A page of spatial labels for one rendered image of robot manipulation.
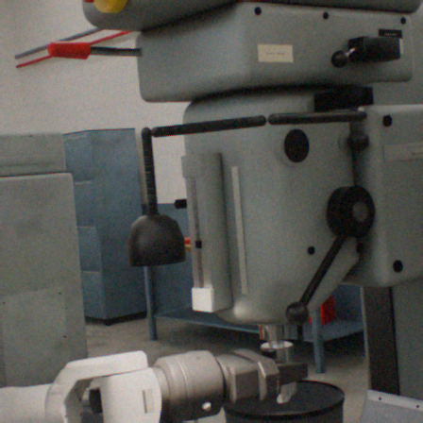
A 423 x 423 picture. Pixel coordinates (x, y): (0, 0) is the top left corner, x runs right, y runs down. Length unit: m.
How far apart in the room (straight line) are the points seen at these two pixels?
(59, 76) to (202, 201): 9.18
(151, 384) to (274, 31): 0.48
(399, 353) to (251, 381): 0.46
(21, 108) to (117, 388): 10.07
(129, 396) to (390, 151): 0.49
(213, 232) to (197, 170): 0.09
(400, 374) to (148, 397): 0.60
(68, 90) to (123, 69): 1.19
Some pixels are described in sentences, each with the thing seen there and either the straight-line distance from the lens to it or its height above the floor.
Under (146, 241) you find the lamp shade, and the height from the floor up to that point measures 1.45.
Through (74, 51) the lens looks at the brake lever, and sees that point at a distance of 1.12.
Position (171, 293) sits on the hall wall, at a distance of 8.63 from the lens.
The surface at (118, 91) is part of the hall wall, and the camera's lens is 9.14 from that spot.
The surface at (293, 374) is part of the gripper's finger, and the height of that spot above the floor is 1.23.
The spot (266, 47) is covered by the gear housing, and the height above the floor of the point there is 1.67.
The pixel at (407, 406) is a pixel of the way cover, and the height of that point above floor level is 1.08.
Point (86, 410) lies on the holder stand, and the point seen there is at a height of 1.12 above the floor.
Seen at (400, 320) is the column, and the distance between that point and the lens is 1.53.
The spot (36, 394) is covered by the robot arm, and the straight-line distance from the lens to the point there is 1.15.
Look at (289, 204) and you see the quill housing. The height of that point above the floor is 1.47.
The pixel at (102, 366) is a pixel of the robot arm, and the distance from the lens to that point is 1.10.
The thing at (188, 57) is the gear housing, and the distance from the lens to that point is 1.10.
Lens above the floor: 1.53
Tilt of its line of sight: 3 degrees down
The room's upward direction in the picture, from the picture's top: 5 degrees counter-clockwise
